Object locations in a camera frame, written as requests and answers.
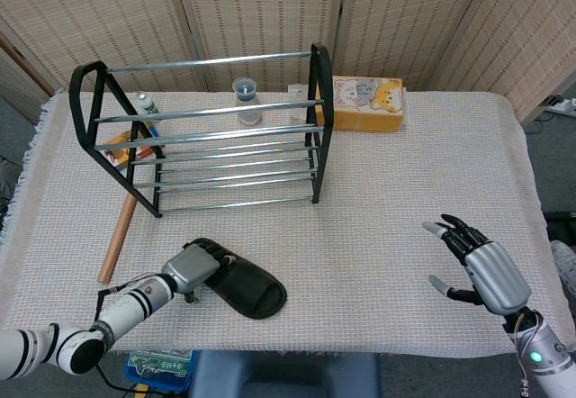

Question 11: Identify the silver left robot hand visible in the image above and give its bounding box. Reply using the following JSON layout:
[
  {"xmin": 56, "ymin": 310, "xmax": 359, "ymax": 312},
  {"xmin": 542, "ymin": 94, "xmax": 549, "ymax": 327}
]
[{"xmin": 160, "ymin": 242, "xmax": 235, "ymax": 304}]

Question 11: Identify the woven folding screen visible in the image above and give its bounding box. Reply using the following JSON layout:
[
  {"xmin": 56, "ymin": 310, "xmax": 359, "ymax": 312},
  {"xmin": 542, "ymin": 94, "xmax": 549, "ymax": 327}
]
[{"xmin": 0, "ymin": 0, "xmax": 576, "ymax": 124}]

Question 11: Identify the clear bottle with blue cap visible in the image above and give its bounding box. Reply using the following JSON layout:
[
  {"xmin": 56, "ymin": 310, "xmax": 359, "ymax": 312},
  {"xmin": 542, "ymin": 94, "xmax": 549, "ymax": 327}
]
[{"xmin": 231, "ymin": 77, "xmax": 264, "ymax": 127}]

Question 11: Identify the yellow cat tissue box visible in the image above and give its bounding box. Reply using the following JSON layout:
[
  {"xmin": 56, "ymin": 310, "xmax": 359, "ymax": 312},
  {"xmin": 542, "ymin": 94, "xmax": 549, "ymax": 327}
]
[{"xmin": 331, "ymin": 76, "xmax": 409, "ymax": 134}]

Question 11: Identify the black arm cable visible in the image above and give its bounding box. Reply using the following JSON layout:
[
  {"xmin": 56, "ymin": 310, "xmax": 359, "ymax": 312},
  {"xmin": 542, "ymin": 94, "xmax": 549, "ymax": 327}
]
[{"xmin": 92, "ymin": 276, "xmax": 190, "ymax": 394}]

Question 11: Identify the wooden rolling pin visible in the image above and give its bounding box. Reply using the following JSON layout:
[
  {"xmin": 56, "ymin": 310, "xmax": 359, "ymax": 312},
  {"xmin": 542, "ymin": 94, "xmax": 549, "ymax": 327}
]
[{"xmin": 97, "ymin": 197, "xmax": 137, "ymax": 284}]

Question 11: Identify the blue crate with circuit board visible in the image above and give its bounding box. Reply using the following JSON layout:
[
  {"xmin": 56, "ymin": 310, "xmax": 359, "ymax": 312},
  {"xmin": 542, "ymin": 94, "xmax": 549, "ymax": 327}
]
[{"xmin": 123, "ymin": 348, "xmax": 195, "ymax": 394}]

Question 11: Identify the blue padded seat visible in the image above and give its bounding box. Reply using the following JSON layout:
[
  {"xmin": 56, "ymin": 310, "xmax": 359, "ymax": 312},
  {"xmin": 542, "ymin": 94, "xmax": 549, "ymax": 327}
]
[{"xmin": 188, "ymin": 350, "xmax": 383, "ymax": 398}]

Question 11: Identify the white power strip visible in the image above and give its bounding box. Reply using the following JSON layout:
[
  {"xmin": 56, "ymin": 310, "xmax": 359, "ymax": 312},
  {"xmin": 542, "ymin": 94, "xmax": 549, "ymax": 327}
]
[{"xmin": 542, "ymin": 95, "xmax": 576, "ymax": 118}]

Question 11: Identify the black metal shoe rack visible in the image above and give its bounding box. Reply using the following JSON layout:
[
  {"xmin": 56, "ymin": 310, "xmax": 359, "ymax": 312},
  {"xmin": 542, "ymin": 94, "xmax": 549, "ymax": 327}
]
[{"xmin": 68, "ymin": 42, "xmax": 335, "ymax": 219}]

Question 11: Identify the small white paper card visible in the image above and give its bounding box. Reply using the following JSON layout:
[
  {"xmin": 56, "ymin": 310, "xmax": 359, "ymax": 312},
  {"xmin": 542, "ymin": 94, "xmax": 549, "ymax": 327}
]
[{"xmin": 287, "ymin": 83, "xmax": 325, "ymax": 122}]

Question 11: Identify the black rubber slipper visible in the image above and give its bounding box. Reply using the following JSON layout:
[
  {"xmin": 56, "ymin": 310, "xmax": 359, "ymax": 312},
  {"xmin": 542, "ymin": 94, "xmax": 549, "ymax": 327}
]
[{"xmin": 179, "ymin": 238, "xmax": 288, "ymax": 322}]

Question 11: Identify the white bottle with green label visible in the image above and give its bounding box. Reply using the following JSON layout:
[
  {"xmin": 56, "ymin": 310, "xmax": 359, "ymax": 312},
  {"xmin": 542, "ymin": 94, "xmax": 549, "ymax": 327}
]
[{"xmin": 136, "ymin": 91, "xmax": 161, "ymax": 123}]

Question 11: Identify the pale waffle-weave tablecloth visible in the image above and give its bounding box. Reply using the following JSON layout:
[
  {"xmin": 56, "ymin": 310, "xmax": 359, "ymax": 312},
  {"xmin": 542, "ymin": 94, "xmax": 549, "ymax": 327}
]
[{"xmin": 0, "ymin": 89, "xmax": 551, "ymax": 357}]

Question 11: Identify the orange printed carton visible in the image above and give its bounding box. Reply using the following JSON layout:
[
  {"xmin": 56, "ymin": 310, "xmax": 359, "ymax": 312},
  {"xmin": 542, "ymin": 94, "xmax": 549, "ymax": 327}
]
[{"xmin": 102, "ymin": 130, "xmax": 166, "ymax": 167}]

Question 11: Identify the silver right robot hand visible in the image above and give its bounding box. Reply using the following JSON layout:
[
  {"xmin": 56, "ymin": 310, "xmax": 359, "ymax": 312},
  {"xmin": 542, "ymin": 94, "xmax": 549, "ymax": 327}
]
[{"xmin": 421, "ymin": 213, "xmax": 532, "ymax": 317}]

